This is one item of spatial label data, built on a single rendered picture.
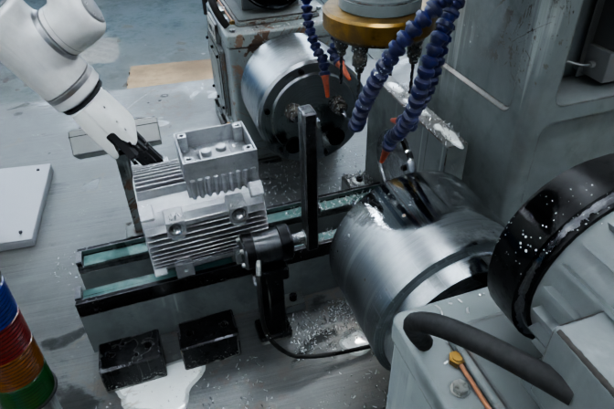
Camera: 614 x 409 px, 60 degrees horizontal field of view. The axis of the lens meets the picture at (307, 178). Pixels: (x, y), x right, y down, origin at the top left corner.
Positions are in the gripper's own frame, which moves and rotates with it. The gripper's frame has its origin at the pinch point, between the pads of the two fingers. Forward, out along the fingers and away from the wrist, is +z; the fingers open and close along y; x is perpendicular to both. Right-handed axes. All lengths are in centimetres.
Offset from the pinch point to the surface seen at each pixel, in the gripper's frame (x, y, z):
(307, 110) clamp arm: 26.9, 19.9, -1.5
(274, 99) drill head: 22.8, -15.2, 14.2
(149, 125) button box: -0.6, -16.7, 2.9
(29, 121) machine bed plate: -45, -84, 8
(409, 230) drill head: 28.5, 37.4, 10.8
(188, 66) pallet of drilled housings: -21, -263, 97
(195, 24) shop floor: -9, -389, 121
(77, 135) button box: -12.2, -17.1, -4.3
